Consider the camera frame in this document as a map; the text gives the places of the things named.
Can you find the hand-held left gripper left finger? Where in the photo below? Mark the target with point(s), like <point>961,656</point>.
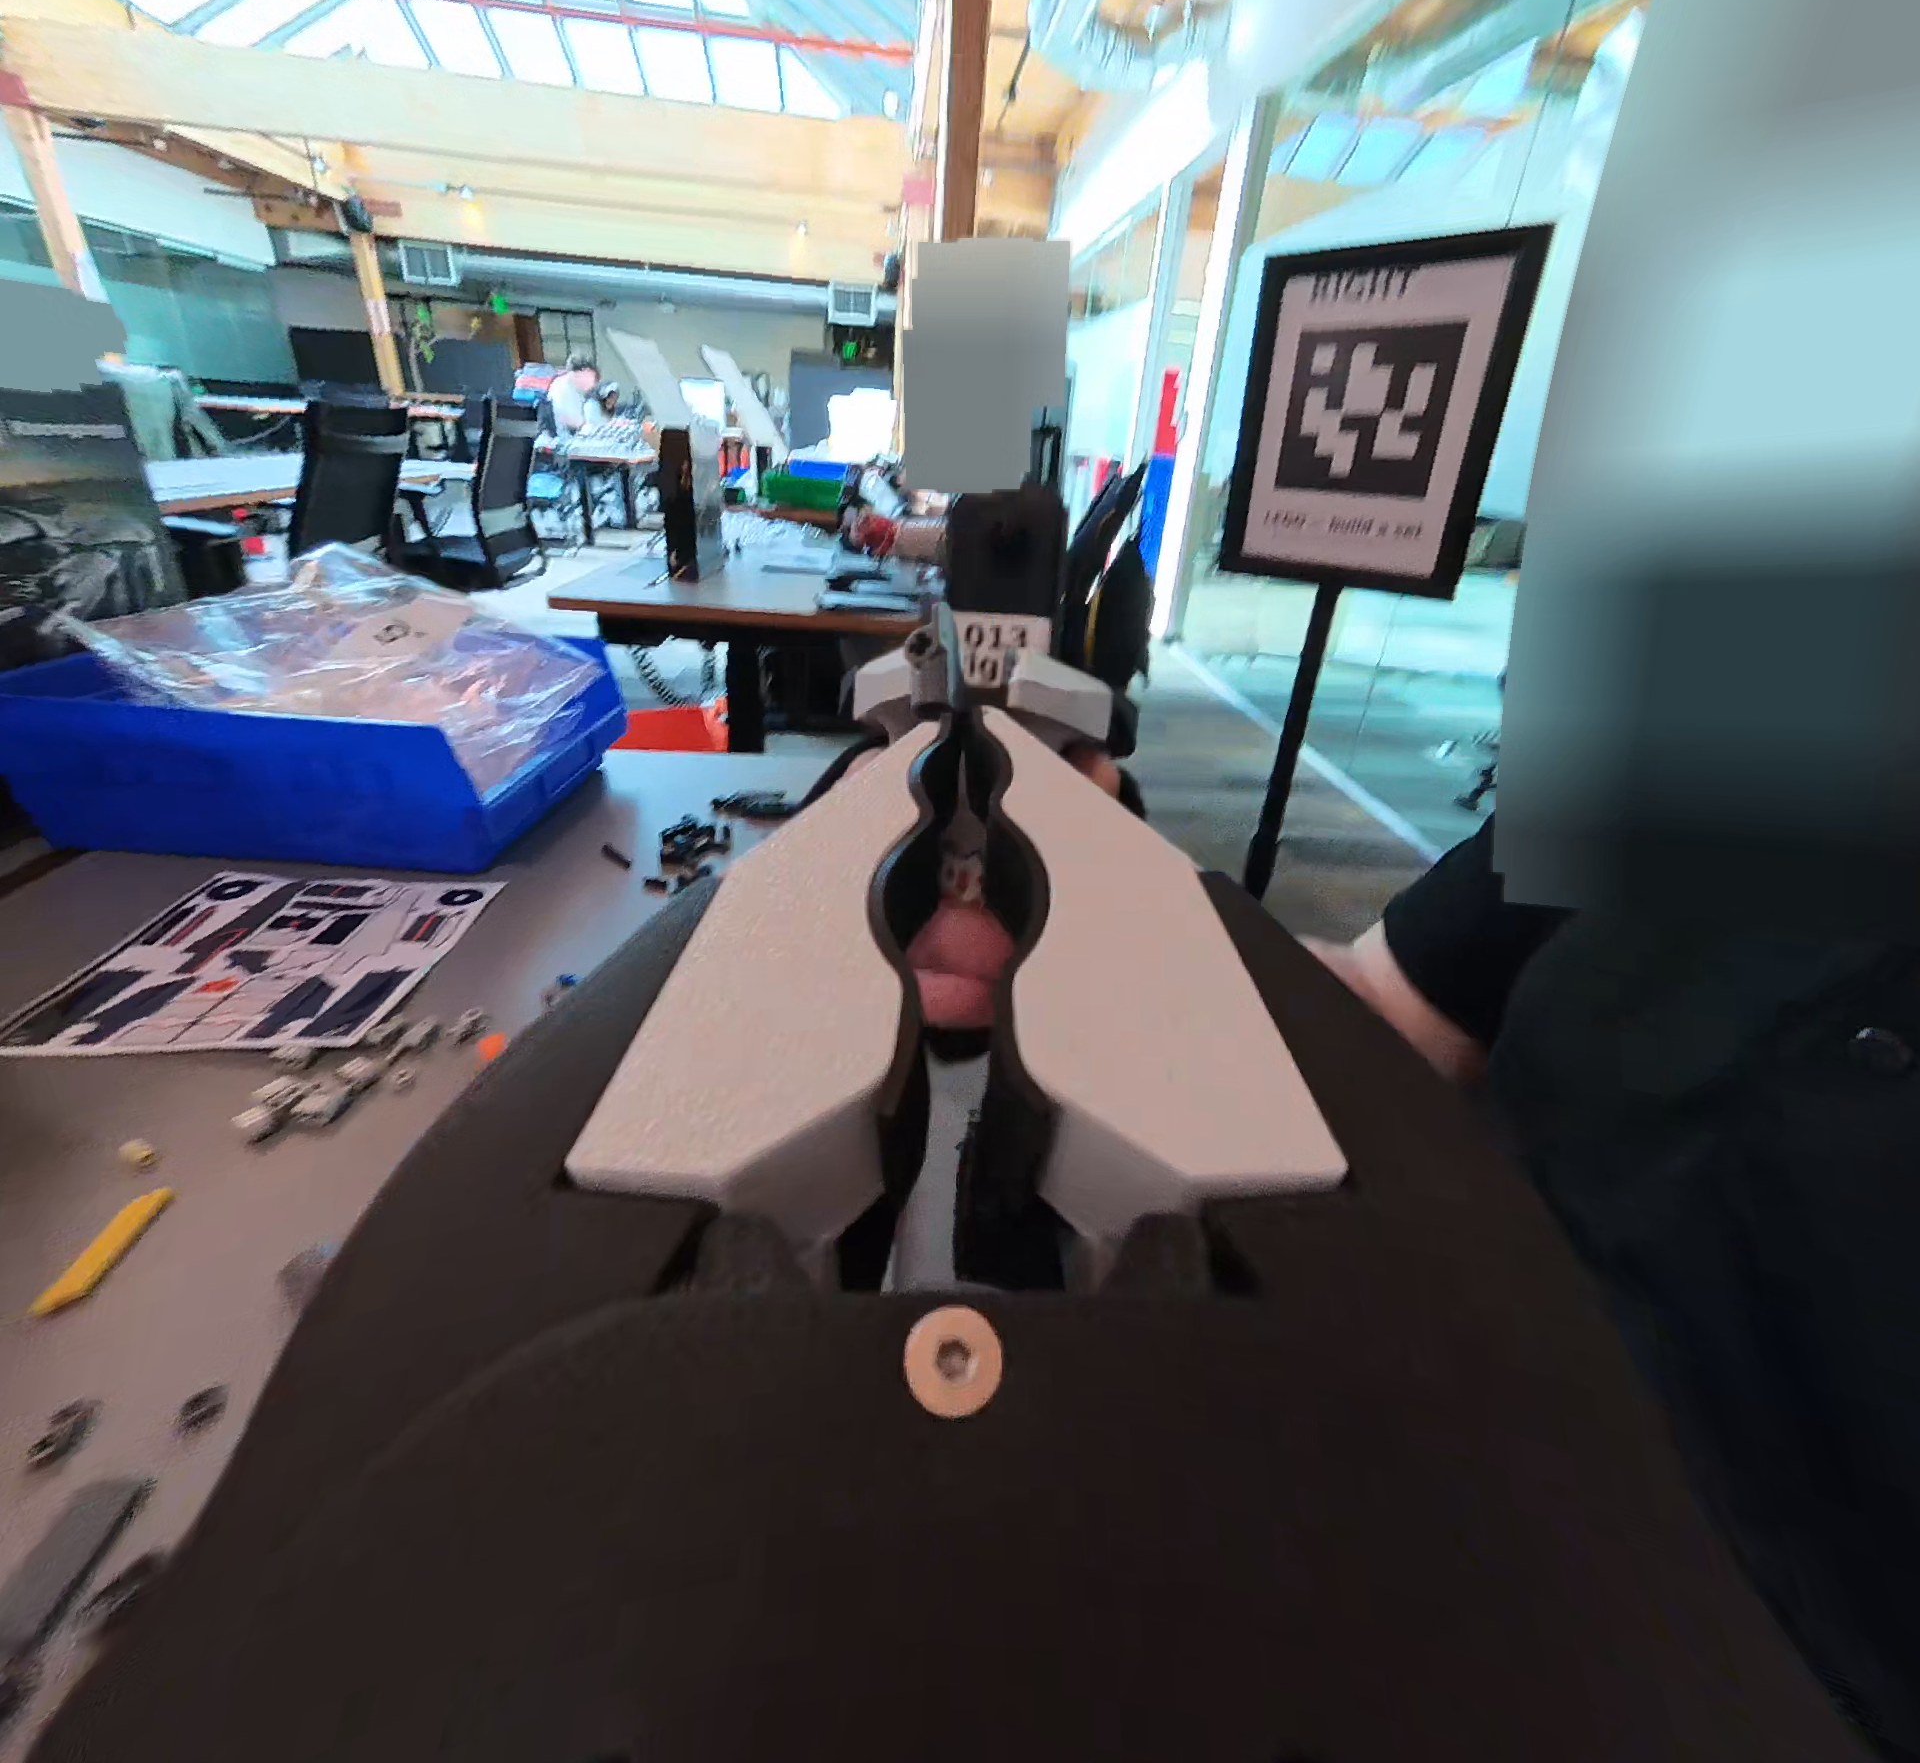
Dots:
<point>751,1028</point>

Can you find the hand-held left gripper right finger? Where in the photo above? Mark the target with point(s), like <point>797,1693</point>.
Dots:
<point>1155,1043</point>

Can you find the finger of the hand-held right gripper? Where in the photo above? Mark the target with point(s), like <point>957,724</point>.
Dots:
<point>1065,701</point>
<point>887,687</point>

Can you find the light grey lego connector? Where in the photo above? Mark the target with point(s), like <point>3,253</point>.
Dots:
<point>942,660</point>

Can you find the long grey lego axle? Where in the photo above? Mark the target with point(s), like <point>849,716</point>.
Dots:
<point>961,870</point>

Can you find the scattered black lego pieces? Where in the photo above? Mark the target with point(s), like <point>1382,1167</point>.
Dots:
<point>689,842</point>

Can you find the lego sticker sheet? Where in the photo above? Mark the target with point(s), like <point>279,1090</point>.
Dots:
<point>254,960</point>

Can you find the yellow lego axle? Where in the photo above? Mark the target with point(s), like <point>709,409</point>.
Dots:
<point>98,1257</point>

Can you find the small square grey lego piece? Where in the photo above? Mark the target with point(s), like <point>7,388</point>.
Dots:
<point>60,1436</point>

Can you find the lego set box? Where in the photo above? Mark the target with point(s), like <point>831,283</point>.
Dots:
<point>75,518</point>

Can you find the dark grey flat lego tile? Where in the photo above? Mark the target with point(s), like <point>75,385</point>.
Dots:
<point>67,1567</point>

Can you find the background wooden desk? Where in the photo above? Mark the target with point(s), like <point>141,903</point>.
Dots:
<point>721,594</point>

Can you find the green plastic bin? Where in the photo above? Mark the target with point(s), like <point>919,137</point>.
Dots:
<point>802,489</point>

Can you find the dark upright box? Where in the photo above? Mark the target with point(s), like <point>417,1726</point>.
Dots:
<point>691,502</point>

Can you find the marker sign on pole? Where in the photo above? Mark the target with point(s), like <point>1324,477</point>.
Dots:
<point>1380,414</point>

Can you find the pile of light grey connectors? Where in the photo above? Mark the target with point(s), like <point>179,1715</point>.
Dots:
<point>328,1088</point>

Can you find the black office chair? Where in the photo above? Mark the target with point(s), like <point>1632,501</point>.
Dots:
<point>347,480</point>
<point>503,497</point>

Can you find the blue plastic bin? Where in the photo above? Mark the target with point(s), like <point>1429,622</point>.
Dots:
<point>300,803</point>

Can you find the clear plastic bag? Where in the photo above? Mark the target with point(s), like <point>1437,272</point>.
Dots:
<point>328,653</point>

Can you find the person's black shirt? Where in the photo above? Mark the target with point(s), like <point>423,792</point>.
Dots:
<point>1725,1192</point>

